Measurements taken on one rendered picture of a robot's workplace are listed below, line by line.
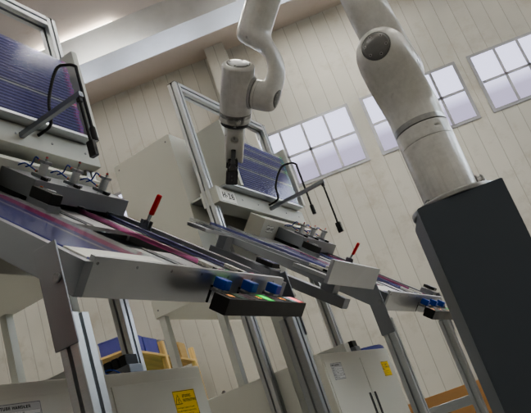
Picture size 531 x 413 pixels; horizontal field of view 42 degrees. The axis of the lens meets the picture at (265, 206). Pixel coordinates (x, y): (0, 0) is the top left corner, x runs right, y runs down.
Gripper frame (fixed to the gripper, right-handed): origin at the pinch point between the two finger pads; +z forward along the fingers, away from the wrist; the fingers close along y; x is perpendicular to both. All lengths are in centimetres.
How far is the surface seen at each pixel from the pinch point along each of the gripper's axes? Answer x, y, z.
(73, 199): 40.7, -12.6, 3.3
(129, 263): 19, -69, -19
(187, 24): 48, 651, 157
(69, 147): 48, 18, 4
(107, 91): 180, 851, 331
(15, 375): 61, -14, 65
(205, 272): 5, -54, -6
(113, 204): 32.2, -2.7, 10.3
